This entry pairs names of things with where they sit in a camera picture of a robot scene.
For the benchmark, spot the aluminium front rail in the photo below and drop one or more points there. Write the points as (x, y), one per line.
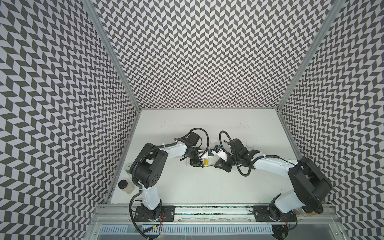
(208, 213)

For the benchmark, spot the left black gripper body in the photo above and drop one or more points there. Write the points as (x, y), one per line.
(194, 161)

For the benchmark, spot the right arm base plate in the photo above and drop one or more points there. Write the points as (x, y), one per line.
(264, 213)

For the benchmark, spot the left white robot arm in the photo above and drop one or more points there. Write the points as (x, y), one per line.
(147, 168)

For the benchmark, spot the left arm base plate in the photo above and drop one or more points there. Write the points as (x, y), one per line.
(165, 213)

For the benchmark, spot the brown jar black lid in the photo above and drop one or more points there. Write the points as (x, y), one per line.
(126, 186)

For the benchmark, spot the white remote with green buttons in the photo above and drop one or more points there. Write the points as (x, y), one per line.
(209, 162)

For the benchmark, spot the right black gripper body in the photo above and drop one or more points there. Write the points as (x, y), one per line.
(227, 163)

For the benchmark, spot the clear jar left side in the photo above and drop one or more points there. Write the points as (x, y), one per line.
(128, 168)

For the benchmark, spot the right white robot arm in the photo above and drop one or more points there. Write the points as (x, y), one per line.
(310, 185)

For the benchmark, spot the white ventilation grille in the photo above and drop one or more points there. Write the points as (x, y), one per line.
(191, 230)

